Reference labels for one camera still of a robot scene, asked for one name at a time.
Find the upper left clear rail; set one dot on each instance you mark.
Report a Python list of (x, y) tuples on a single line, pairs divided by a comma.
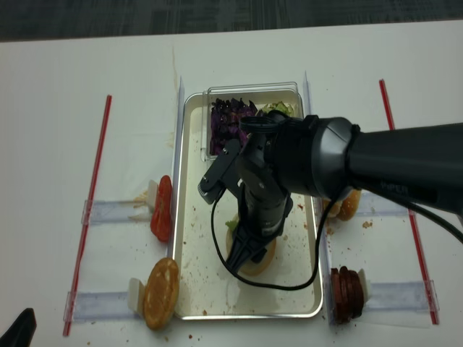
[(100, 212)]

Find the bottom bun slice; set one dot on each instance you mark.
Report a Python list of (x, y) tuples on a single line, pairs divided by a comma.
[(258, 262)]

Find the clear plastic salad container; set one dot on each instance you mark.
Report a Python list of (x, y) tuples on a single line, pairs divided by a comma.
[(259, 94)]

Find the sesame bun right piece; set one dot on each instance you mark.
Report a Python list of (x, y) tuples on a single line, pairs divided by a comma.
[(345, 209)]

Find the white block behind tomato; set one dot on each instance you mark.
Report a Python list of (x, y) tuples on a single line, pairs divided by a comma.
[(151, 195)]

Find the white block behind bun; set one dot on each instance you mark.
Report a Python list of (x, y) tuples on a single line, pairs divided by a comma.
[(135, 296)]

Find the clear rail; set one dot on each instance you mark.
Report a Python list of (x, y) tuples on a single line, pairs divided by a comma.
[(414, 296), (372, 205), (100, 212), (89, 307)]

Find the left red strip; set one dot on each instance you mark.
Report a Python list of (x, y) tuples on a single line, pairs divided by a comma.
[(84, 232)]

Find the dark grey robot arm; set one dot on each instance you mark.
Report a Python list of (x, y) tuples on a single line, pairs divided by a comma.
[(417, 168)]

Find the green lettuce piece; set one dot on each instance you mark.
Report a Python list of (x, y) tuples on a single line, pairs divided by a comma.
[(232, 224)]

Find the top bun left side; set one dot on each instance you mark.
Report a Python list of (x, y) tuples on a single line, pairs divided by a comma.
[(161, 293)]

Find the green lettuce pile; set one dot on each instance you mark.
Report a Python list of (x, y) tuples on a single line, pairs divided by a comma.
[(279, 106)]

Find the tomato slices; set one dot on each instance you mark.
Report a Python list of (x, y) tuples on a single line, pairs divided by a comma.
[(160, 224)]

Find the lower right clear rail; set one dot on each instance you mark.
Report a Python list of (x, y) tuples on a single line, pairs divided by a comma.
[(414, 296)]

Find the purple cabbage shreds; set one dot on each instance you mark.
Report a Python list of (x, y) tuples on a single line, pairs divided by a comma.
[(225, 117)]

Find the white metal tray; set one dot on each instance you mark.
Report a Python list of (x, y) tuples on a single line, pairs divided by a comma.
[(201, 237)]

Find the white block behind meat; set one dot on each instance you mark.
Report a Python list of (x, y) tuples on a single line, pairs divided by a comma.
[(365, 284)]

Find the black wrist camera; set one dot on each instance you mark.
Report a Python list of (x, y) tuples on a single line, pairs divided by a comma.
[(222, 174)]

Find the right red strip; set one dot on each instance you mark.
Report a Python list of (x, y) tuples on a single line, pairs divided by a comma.
[(434, 315)]

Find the lower left clear rail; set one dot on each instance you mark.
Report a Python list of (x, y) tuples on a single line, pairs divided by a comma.
[(89, 307)]

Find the sliced meat patties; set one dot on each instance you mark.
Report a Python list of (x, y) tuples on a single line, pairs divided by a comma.
[(348, 295)]

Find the red strip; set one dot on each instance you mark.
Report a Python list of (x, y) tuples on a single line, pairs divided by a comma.
[(84, 232), (434, 315)]

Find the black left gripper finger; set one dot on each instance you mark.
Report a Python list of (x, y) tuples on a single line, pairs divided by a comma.
[(20, 333)]

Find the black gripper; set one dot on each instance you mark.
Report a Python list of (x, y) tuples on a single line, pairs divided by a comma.
[(267, 202)]

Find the upper right clear rail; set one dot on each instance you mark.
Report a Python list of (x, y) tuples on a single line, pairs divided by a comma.
[(372, 205)]

